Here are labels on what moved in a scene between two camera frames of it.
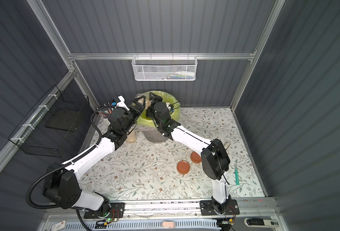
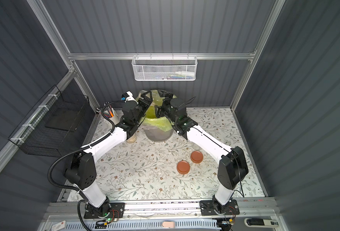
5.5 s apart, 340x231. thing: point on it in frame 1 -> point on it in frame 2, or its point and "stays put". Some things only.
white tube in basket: [184, 73] stays put
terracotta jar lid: [183, 167] stays put
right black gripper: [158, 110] -> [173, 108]
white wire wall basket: [164, 68] stays put
